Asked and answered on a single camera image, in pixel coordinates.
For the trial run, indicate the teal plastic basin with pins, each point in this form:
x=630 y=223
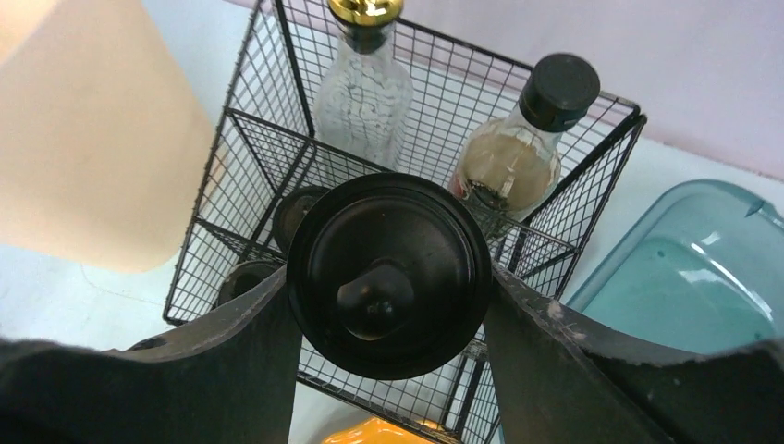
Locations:
x=700 y=271

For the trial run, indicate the spice jar black lid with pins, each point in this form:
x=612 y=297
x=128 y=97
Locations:
x=244 y=277
x=291 y=210
x=389 y=276

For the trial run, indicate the clear bottle gold pump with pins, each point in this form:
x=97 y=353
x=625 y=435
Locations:
x=363 y=100

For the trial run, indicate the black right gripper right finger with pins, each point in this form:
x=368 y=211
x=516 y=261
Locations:
x=561 y=377

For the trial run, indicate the beige plastic bin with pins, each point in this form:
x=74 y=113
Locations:
x=103 y=143

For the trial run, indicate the brown sauce bottle black cap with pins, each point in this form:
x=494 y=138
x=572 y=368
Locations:
x=510 y=165

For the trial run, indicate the black wire basket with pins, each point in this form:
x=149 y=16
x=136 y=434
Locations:
x=264 y=150

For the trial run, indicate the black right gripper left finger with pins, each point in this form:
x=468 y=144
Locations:
x=227 y=377

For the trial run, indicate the yellow dotted plate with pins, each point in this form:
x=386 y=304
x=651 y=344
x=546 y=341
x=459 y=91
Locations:
x=375 y=431

